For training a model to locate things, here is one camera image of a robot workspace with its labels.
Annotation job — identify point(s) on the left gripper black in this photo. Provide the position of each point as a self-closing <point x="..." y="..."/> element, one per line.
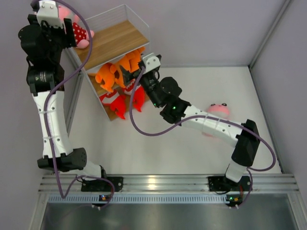
<point x="67" y="39"/>

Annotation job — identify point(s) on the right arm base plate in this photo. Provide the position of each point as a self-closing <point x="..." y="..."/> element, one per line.
<point x="236" y="192"/>

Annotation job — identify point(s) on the white wire wooden shelf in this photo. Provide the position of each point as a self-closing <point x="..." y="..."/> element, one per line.
<point x="117" y="32"/>

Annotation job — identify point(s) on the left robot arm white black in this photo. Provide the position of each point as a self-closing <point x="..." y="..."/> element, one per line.
<point x="43" y="43"/>

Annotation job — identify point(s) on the pink frog plush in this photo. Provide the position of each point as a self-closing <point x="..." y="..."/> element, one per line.
<point x="220" y="110"/>
<point x="80" y="34"/>

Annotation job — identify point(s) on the red shark plush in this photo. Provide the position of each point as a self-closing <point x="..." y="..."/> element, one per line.
<point x="139" y="95"/>
<point x="115" y="101"/>

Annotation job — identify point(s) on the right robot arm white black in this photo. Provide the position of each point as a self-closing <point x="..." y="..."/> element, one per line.
<point x="165" y="94"/>

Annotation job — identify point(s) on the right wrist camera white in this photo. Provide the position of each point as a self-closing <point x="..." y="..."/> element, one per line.
<point x="151" y="62"/>

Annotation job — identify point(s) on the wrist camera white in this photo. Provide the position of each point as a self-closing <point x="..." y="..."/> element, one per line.
<point x="48" y="12"/>
<point x="151" y="62"/>

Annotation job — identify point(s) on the orange shark plush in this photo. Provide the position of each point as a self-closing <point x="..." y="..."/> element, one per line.
<point x="136" y="54"/>
<point x="105" y="76"/>
<point x="126" y="63"/>

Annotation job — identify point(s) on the aluminium rail frame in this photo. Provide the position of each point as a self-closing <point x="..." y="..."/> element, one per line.
<point x="163" y="189"/>

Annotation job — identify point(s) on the pink frog plush front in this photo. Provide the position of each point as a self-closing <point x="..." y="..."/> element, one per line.
<point x="80" y="34"/>

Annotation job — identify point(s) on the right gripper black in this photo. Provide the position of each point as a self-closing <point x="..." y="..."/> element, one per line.
<point x="127" y="77"/>

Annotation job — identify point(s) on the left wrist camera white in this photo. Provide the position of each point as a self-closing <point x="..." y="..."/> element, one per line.
<point x="48" y="12"/>

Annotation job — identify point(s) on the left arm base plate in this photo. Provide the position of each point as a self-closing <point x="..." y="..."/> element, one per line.
<point x="115" y="185"/>

